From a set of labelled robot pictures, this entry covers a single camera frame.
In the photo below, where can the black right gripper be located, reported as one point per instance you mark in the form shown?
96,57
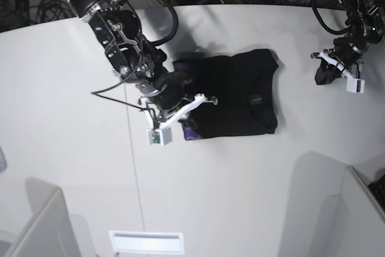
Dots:
167,93

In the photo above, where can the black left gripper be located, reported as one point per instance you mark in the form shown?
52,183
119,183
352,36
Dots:
348,50

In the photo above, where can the black T-shirt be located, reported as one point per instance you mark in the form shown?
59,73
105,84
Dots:
243,86

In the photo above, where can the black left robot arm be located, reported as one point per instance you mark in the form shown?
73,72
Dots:
364,28

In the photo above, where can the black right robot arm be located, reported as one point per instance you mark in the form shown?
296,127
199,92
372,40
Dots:
134,58

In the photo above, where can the black keyboard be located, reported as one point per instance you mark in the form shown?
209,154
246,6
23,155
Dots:
378,190

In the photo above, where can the white right table divider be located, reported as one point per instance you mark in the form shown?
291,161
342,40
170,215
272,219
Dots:
364,233

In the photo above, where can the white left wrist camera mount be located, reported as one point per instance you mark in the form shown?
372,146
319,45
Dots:
354,83

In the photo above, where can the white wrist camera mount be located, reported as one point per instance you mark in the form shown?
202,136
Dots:
354,83
159,131

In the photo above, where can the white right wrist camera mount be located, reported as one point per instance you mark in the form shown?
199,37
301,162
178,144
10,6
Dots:
159,131

